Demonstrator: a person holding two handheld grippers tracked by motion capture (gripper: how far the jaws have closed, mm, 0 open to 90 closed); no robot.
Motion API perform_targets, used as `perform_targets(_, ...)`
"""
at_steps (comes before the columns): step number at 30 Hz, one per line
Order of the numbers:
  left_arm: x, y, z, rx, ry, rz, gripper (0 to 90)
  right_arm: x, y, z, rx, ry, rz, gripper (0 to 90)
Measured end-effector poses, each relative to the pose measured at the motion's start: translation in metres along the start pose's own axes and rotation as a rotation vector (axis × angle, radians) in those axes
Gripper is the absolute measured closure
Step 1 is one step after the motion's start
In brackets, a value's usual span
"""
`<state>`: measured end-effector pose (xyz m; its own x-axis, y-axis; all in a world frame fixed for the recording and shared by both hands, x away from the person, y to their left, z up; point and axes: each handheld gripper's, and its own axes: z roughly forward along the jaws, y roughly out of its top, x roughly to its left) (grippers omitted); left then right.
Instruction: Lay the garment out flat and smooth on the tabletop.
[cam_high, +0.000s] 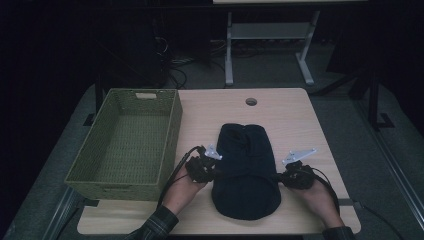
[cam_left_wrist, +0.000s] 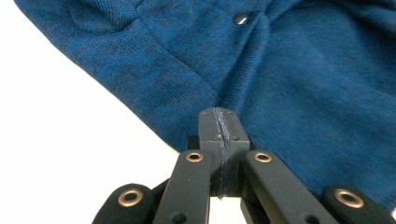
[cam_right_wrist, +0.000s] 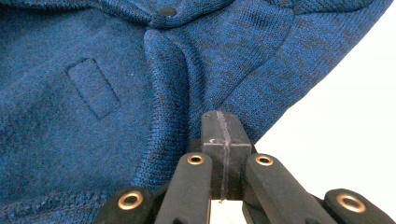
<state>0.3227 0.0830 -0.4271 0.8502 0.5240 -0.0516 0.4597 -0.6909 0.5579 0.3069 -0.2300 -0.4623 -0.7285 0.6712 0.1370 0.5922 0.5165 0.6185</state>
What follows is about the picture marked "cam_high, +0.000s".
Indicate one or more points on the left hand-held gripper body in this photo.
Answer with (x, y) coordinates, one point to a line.
(200, 168)

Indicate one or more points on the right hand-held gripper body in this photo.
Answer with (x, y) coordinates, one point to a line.
(300, 176)

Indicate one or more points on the dark blue beanie hat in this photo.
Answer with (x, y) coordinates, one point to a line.
(246, 193)

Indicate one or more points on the green woven basket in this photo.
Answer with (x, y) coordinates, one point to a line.
(100, 133)

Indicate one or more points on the person's left hand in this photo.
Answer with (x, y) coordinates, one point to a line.
(181, 193)

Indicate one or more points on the person's right hand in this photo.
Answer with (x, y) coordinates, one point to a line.
(321, 203)

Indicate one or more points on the grey tape strip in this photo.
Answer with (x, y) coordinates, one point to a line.
(346, 202)

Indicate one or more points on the black metal stand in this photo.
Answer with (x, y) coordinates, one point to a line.
(98, 96)
(375, 100)

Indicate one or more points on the aluminium rail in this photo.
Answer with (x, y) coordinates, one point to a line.
(393, 166)
(60, 213)

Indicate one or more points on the white metal table frame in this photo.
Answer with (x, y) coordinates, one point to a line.
(266, 30)

